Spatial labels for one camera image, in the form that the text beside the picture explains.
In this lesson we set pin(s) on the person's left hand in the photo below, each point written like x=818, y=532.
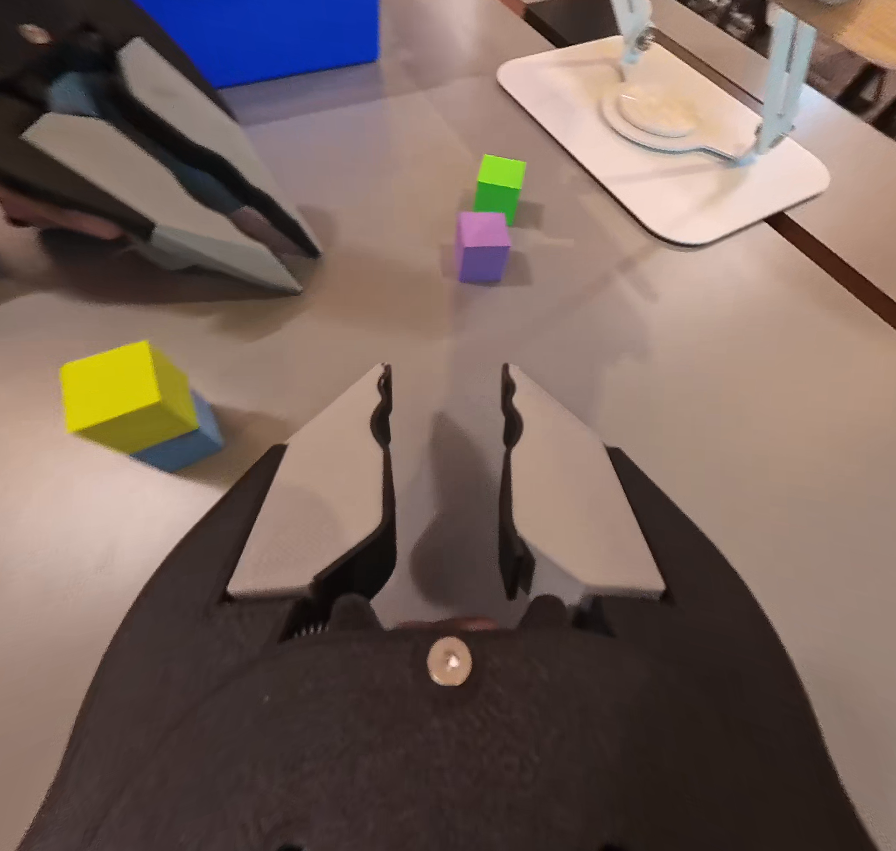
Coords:
x=63, y=221

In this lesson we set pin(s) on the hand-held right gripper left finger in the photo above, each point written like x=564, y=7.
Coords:
x=315, y=508

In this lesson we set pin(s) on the green foam cube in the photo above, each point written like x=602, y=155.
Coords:
x=498, y=186

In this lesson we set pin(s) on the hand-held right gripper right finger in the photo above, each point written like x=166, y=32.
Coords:
x=581, y=515

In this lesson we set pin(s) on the purple foam cube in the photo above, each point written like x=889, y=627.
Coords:
x=483, y=249

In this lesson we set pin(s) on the yellow foam cube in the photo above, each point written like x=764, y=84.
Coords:
x=119, y=389

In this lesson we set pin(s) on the light blue foam cube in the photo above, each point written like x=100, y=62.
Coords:
x=182, y=448

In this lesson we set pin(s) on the blue plastic bin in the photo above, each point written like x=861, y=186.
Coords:
x=280, y=18

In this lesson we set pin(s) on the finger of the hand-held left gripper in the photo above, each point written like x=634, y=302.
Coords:
x=182, y=102
x=105, y=158

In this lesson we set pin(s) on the white document stand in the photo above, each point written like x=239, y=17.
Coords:
x=560, y=88

